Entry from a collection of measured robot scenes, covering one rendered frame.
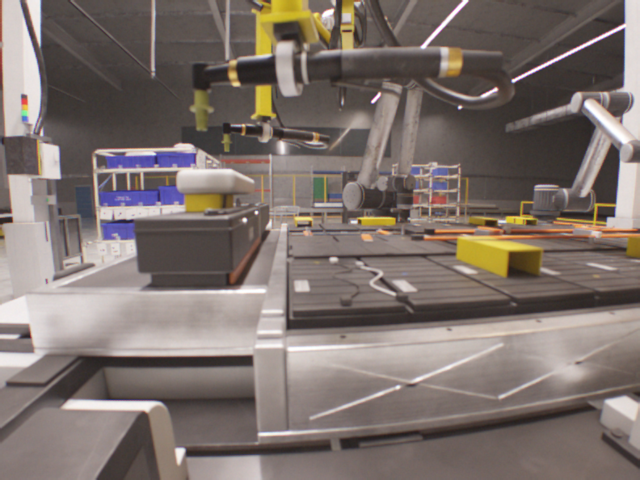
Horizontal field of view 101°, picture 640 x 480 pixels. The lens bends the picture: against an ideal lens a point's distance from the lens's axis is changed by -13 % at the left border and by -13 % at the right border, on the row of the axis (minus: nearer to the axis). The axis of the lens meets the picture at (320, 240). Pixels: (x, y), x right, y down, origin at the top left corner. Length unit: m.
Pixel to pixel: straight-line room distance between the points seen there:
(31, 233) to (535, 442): 4.37
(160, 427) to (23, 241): 4.26
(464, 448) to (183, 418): 0.43
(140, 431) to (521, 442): 0.36
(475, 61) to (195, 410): 0.72
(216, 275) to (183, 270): 0.05
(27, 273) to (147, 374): 3.93
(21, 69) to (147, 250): 4.25
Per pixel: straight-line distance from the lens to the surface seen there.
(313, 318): 0.36
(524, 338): 0.39
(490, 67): 0.56
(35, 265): 4.42
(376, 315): 0.37
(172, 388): 0.63
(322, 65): 0.53
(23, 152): 3.14
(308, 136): 1.45
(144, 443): 0.22
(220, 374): 0.60
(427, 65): 0.53
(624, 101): 2.95
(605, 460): 0.44
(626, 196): 5.98
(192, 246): 0.49
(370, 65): 0.52
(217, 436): 0.55
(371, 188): 2.22
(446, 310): 0.40
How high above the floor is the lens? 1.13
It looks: 8 degrees down
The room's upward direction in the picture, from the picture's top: straight up
